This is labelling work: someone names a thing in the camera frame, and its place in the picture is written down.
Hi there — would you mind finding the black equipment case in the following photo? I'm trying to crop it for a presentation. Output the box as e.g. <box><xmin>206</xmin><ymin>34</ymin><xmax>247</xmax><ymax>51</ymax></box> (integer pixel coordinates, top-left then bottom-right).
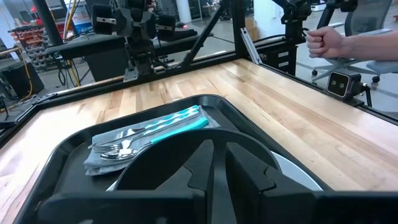
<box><xmin>0</xmin><ymin>62</ymin><xmax>45</xmax><ymax>100</ymax></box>

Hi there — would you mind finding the person's hand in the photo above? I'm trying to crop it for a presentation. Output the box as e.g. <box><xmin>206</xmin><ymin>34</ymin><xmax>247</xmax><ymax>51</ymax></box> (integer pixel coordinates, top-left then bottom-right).
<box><xmin>306</xmin><ymin>26</ymin><xmax>346</xmax><ymax>60</ymax></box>

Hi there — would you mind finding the labelled black drawer unit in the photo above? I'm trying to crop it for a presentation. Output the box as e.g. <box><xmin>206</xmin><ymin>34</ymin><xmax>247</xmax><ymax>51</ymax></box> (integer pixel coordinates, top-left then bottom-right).
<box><xmin>262</xmin><ymin>43</ymin><xmax>299</xmax><ymax>76</ymax></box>

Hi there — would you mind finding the yellow cable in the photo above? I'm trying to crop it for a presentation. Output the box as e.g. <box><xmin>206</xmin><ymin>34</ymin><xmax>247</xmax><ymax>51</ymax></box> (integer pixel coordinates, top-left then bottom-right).
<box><xmin>63</xmin><ymin>0</ymin><xmax>82</xmax><ymax>87</ymax></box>

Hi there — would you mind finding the spoon with teal handle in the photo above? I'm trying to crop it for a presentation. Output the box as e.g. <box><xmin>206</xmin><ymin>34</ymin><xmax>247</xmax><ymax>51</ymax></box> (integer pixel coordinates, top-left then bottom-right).
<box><xmin>99</xmin><ymin>117</ymin><xmax>210</xmax><ymax>161</ymax></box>

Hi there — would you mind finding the grey mesh office chair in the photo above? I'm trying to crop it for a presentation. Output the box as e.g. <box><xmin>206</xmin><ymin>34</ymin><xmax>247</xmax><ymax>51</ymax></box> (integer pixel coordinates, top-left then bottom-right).
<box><xmin>310</xmin><ymin>0</ymin><xmax>398</xmax><ymax>84</ymax></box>

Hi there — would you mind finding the person's forearm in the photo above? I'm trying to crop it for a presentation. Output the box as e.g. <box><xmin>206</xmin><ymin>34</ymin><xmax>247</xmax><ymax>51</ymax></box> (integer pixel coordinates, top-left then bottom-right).
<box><xmin>341</xmin><ymin>30</ymin><xmax>398</xmax><ymax>62</ymax></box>

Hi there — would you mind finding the black bowl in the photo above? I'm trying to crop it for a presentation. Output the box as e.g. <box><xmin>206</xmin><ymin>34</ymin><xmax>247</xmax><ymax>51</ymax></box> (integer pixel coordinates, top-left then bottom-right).
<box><xmin>114</xmin><ymin>128</ymin><xmax>282</xmax><ymax>192</ymax></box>

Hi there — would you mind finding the silver angle bracket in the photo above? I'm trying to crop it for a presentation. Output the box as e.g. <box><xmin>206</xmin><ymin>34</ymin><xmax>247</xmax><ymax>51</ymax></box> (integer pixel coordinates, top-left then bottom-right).
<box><xmin>240</xmin><ymin>27</ymin><xmax>264</xmax><ymax>65</ymax></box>

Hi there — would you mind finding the knife with patterned handle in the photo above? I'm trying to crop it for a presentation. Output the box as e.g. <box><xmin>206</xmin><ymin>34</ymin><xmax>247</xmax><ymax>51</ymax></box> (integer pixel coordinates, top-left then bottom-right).
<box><xmin>88</xmin><ymin>105</ymin><xmax>200</xmax><ymax>149</ymax></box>

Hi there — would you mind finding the black aluminium rig frame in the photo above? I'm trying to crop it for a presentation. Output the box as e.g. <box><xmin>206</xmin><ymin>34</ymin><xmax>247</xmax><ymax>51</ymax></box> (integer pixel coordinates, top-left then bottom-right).
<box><xmin>0</xmin><ymin>0</ymin><xmax>398</xmax><ymax>147</ymax></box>

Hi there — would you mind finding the black plastic tray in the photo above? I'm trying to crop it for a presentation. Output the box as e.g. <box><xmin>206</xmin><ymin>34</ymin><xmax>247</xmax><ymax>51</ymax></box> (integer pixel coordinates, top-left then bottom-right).
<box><xmin>14</xmin><ymin>93</ymin><xmax>334</xmax><ymax>224</ymax></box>

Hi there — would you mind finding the grey table-level camera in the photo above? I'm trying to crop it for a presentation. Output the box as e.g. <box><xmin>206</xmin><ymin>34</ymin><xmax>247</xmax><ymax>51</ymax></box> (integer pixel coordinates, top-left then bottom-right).
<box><xmin>326</xmin><ymin>70</ymin><xmax>373</xmax><ymax>107</ymax></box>

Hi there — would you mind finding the grey cloth napkin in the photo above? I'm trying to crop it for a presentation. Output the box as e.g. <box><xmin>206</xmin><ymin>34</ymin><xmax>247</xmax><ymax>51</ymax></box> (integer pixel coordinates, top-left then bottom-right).
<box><xmin>83</xmin><ymin>105</ymin><xmax>222</xmax><ymax>177</ymax></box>

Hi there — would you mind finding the black workbench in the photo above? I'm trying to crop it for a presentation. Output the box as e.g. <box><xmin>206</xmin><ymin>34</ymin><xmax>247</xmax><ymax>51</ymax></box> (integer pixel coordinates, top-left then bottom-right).
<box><xmin>45</xmin><ymin>29</ymin><xmax>215</xmax><ymax>82</ymax></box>

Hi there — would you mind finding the black round column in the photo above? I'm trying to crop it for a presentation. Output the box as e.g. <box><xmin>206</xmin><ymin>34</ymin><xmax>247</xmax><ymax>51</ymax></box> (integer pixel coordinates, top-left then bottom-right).
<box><xmin>32</xmin><ymin>0</ymin><xmax>63</xmax><ymax>46</ymax></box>

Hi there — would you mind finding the white round plate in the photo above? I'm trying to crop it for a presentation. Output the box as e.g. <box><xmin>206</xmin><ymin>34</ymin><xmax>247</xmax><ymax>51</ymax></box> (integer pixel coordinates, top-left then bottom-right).
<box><xmin>105</xmin><ymin>151</ymin><xmax>324</xmax><ymax>192</ymax></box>

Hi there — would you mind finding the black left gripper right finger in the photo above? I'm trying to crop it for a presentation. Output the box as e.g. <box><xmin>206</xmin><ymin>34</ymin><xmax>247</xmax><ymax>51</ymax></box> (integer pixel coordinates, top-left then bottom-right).
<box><xmin>225</xmin><ymin>141</ymin><xmax>315</xmax><ymax>224</ymax></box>

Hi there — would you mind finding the red parts bin rack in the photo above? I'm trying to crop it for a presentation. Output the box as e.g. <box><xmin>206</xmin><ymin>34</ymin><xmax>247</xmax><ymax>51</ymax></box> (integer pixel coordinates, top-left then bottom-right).
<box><xmin>11</xmin><ymin>26</ymin><xmax>47</xmax><ymax>68</ymax></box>

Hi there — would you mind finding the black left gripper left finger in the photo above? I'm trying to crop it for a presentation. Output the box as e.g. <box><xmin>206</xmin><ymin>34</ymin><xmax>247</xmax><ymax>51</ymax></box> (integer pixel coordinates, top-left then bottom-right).
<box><xmin>154</xmin><ymin>139</ymin><xmax>216</xmax><ymax>192</ymax></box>

